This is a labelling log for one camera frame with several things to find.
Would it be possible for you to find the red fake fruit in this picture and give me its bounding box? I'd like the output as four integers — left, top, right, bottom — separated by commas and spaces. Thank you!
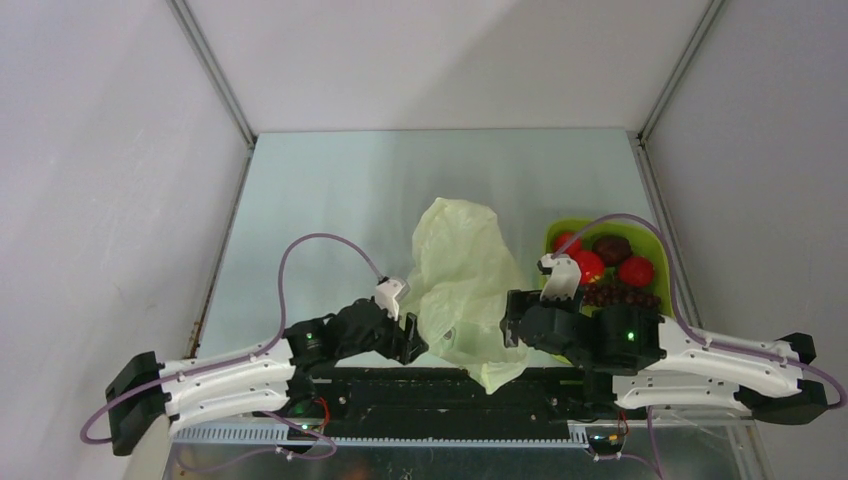
551, 231, 583, 258
617, 256, 656, 288
573, 250, 606, 285

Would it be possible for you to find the pale green plastic bag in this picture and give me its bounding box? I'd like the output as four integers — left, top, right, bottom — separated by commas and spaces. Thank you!
401, 198, 530, 395

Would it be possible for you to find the purple cable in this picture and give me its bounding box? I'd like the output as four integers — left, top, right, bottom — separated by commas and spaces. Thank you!
80, 233, 387, 445
553, 213, 848, 409

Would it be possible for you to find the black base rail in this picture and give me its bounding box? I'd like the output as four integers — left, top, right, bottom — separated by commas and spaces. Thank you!
261, 361, 647, 446

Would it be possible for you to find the dark brown fake fruit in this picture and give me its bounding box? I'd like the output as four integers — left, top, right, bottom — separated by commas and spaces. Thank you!
591, 234, 633, 268

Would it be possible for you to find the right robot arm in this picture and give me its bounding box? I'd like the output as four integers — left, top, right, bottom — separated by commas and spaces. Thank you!
500, 290, 829, 425

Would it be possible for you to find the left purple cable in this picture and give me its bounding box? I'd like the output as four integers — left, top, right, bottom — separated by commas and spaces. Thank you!
80, 233, 387, 445

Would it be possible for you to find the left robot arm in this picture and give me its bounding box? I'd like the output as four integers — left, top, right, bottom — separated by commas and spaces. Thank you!
105, 299, 428, 456

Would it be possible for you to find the aluminium frame post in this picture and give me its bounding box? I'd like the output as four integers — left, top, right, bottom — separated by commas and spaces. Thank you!
166, 0, 258, 150
637, 0, 727, 144

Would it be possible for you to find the left aluminium frame post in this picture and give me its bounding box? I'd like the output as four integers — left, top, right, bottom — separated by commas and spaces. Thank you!
166, 0, 258, 150

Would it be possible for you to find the fake grape bunch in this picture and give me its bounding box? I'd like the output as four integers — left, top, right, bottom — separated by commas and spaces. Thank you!
582, 282, 661, 310

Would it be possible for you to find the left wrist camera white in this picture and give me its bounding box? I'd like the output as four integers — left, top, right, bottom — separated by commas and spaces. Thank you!
374, 277, 409, 321

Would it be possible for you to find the green plastic tray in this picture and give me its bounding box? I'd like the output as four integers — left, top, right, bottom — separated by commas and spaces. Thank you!
537, 218, 676, 364

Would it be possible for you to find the right aluminium frame post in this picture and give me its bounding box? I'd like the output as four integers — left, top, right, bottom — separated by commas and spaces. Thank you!
637, 0, 727, 144

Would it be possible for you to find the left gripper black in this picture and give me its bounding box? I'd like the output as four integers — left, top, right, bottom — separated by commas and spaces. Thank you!
338, 297, 428, 364

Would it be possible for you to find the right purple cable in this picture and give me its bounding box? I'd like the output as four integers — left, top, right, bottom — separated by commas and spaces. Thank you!
553, 213, 848, 409

